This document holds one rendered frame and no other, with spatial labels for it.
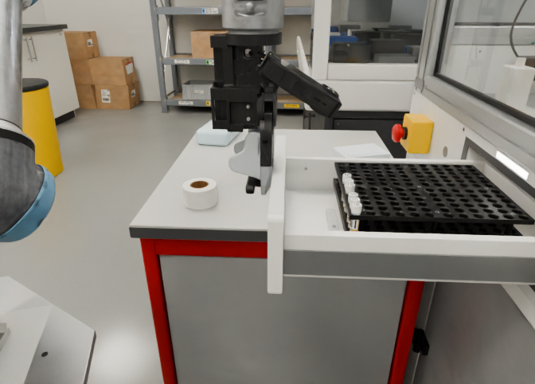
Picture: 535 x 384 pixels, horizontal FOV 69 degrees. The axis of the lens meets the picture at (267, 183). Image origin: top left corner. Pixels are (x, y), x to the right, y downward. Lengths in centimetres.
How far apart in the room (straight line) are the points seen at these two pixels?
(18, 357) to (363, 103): 115
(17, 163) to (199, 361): 61
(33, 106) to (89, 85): 208
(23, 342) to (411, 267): 48
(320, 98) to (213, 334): 60
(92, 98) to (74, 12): 103
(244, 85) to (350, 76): 86
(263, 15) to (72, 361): 45
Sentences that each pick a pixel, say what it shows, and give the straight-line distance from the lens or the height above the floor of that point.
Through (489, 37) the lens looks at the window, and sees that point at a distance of 76.
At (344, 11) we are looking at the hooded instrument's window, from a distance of 134.
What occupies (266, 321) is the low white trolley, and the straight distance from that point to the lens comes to 88.
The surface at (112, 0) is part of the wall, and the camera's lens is 519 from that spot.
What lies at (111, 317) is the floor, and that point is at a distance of 175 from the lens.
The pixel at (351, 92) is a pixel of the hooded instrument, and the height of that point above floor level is 86.
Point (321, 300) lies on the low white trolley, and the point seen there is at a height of 58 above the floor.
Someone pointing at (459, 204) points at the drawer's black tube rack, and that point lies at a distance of 56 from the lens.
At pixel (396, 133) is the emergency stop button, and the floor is 88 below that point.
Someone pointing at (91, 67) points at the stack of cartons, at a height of 47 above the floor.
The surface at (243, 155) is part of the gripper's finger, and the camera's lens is 52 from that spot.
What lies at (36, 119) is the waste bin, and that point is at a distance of 301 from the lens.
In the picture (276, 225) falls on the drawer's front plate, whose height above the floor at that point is 92.
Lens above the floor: 114
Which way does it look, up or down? 25 degrees down
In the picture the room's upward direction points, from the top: straight up
